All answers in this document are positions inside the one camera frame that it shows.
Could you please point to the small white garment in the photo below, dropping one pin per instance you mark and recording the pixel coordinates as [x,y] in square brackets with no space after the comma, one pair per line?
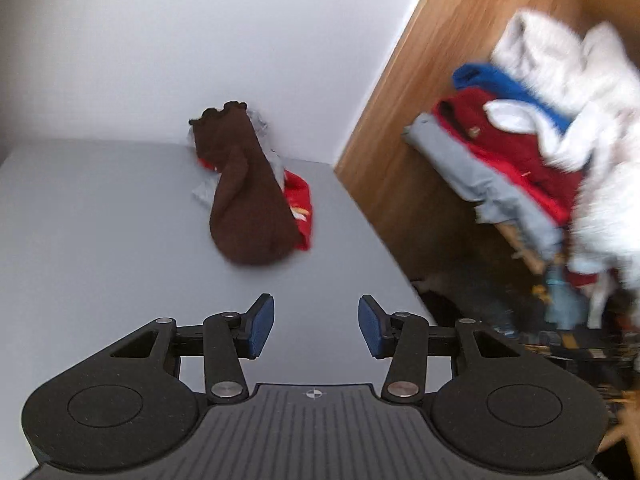
[515,115]

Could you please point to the blue garment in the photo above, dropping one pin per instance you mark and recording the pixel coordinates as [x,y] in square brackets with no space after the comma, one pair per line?
[500,82]

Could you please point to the grey nightstand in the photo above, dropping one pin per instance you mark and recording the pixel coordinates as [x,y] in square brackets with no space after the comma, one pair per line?
[100,260]

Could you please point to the white fluffy garment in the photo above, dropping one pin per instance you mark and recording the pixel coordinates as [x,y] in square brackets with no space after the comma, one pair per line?
[610,200]

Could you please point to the dark cluttered pile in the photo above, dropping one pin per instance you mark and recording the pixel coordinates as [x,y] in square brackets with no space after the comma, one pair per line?
[500,310]

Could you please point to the red folded garment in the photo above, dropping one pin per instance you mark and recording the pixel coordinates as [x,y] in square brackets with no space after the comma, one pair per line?
[500,150]

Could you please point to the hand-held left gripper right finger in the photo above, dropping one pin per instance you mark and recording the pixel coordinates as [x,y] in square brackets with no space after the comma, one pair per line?
[370,325]

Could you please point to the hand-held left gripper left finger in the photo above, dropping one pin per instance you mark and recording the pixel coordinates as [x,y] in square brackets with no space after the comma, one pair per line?
[262,325]

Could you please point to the red printed garment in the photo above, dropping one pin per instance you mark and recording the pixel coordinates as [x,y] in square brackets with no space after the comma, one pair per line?
[300,195]

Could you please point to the white sock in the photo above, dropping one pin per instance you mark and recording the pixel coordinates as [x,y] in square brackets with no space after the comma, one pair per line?
[271,162]

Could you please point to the brown sock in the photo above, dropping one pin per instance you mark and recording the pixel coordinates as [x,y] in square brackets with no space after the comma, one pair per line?
[250,220]

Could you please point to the wooden wardrobe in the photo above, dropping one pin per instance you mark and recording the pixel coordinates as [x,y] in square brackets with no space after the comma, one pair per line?
[475,10]

